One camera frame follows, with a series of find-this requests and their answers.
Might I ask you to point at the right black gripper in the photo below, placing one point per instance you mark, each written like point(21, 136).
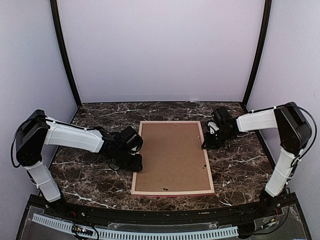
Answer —
point(209, 145)

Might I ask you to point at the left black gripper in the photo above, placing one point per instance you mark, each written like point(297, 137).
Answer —
point(135, 166)

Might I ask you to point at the brown cardboard backing board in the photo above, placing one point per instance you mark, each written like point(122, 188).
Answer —
point(172, 157)

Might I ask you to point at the pink wooden picture frame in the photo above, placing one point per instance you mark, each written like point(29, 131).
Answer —
point(136, 187)

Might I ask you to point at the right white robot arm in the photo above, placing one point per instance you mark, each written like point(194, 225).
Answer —
point(288, 119)

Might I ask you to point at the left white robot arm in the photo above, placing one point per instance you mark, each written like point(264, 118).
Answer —
point(40, 130)

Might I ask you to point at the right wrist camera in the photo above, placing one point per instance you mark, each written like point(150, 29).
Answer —
point(212, 127)

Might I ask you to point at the black front table rail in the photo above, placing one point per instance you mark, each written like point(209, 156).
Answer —
point(239, 214)

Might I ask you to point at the white slotted cable duct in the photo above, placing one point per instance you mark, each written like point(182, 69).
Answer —
point(86, 232)

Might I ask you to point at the right black corner post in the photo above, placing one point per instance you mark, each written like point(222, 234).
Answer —
point(259, 51)

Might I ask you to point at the black corner post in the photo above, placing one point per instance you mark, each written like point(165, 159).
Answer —
point(63, 52)
point(259, 51)

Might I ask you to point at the left black corner post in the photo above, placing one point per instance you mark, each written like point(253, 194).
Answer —
point(63, 52)

